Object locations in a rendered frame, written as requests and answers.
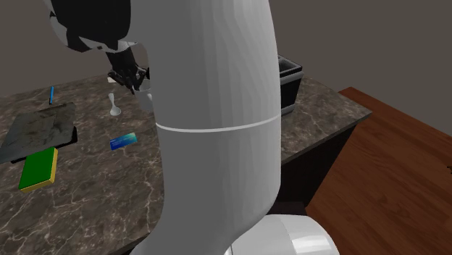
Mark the green and yellow sponge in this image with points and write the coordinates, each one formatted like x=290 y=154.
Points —
x=37 y=169

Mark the small white flat piece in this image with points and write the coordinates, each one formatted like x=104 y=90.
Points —
x=111 y=80

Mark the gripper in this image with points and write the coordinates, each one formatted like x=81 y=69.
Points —
x=121 y=60

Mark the blue card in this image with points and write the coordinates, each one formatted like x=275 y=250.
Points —
x=123 y=141

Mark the white spoon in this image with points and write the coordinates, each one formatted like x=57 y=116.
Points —
x=114 y=110

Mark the black box with grey band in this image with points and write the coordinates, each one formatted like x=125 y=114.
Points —
x=290 y=88

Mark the grey cup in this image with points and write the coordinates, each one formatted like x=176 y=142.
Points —
x=144 y=100

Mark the blue pen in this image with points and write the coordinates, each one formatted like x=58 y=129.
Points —
x=51 y=95

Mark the dark grey flat board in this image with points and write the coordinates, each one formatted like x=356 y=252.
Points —
x=39 y=129

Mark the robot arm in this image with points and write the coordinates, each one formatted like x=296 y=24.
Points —
x=219 y=106

